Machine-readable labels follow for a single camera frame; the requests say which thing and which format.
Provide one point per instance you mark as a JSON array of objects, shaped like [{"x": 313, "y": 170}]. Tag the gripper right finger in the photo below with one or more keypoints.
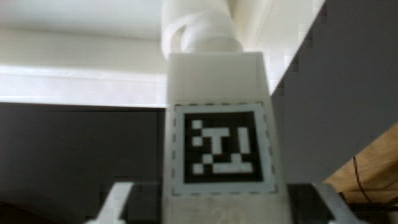
[{"x": 343, "y": 216}]

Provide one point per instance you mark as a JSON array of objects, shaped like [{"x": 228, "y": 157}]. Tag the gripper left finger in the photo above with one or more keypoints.
[{"x": 111, "y": 212}]

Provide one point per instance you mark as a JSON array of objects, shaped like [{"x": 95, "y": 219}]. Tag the white table leg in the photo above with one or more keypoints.
[{"x": 224, "y": 187}]

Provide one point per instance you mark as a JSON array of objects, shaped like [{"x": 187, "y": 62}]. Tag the white square tabletop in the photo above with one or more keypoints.
[{"x": 80, "y": 46}]

